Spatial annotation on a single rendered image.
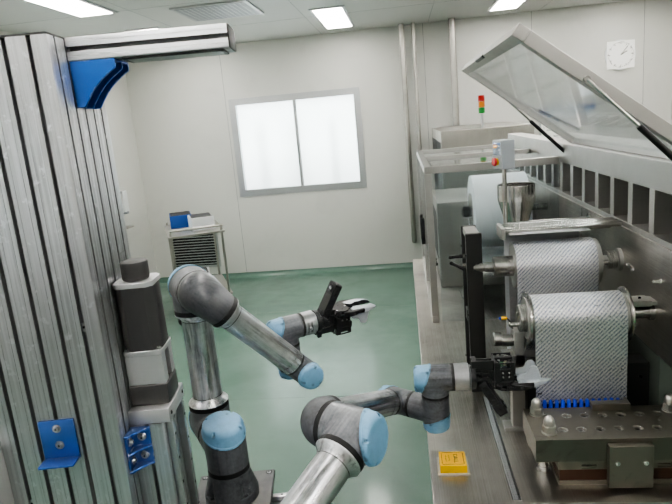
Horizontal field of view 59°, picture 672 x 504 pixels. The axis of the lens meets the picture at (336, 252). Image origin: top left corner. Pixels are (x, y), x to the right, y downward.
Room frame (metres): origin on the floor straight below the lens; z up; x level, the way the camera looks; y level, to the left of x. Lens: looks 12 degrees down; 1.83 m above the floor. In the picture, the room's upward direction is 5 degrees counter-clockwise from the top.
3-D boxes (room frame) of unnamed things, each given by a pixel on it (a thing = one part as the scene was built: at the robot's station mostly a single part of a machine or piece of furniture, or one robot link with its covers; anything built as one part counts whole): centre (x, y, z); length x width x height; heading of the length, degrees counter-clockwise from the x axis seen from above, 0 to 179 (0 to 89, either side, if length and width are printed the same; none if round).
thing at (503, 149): (2.09, -0.61, 1.66); 0.07 x 0.07 x 0.10; 11
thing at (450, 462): (1.42, -0.26, 0.91); 0.07 x 0.07 x 0.02; 83
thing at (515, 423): (1.59, -0.47, 1.05); 0.06 x 0.05 x 0.31; 83
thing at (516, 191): (2.25, -0.71, 1.50); 0.14 x 0.14 x 0.06
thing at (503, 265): (1.80, -0.52, 1.33); 0.06 x 0.06 x 0.06; 83
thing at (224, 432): (1.51, 0.36, 0.98); 0.13 x 0.12 x 0.14; 26
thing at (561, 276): (1.66, -0.65, 1.16); 0.39 x 0.23 x 0.51; 173
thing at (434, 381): (1.52, -0.24, 1.11); 0.11 x 0.08 x 0.09; 83
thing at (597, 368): (1.47, -0.63, 1.11); 0.23 x 0.01 x 0.18; 83
